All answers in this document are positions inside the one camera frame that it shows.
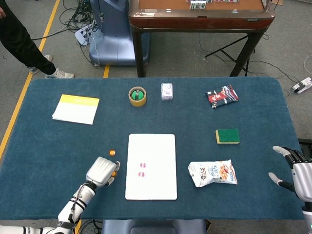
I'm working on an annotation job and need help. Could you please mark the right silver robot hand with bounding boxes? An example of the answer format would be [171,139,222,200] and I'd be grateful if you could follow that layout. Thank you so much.
[268,145,312,202]

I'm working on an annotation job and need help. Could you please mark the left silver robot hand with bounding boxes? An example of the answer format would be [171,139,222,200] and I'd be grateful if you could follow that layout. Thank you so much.
[85,156,121,188]

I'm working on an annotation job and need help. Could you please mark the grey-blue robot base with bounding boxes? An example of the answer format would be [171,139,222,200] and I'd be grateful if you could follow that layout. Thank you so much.
[101,219,208,234]

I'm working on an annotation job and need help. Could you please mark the white rectangular board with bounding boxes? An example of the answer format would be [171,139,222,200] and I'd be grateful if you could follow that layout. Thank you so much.
[125,133,178,201]

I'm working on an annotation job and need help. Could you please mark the yellow and white notebook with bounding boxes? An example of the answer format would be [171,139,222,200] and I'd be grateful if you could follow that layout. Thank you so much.
[52,94,100,125]

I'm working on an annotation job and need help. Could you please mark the tan packing tape roll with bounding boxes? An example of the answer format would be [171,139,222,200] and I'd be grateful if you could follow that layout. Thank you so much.
[128,86,148,107]

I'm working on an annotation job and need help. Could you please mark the green and black ball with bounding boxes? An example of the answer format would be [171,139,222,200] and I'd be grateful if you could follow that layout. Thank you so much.
[131,88,145,101]

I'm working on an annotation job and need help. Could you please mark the green and yellow sponge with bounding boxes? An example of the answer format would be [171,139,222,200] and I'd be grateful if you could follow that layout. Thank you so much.
[215,128,240,145]

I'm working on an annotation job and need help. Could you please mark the blue felt table cloth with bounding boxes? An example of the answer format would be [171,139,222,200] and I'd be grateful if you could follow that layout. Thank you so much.
[0,77,305,221]

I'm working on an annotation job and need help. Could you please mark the white snack bag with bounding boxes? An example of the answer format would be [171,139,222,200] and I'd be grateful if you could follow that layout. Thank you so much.
[187,159,238,188]

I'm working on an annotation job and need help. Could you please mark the dark patterned card box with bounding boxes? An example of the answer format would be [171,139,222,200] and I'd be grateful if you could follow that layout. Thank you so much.
[205,84,239,109]

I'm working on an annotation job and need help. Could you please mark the white power strip with plugs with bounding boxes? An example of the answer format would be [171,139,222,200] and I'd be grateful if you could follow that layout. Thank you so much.
[74,20,98,46]

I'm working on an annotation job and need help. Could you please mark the person in black clothes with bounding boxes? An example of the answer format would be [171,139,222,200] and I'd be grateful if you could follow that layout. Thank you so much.
[0,0,75,79]

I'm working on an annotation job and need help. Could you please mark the brown mahjong table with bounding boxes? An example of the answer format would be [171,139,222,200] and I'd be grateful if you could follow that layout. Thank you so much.
[128,0,276,78]

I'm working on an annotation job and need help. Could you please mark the white-faced mahjong tile row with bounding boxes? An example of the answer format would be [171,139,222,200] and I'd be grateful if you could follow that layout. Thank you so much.
[186,0,247,10]

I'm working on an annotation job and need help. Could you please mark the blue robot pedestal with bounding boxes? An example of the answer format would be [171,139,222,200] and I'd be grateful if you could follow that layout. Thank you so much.
[88,0,151,66]

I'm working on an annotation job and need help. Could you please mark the black cable bundle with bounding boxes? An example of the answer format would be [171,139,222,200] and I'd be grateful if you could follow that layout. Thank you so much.
[59,0,100,32]

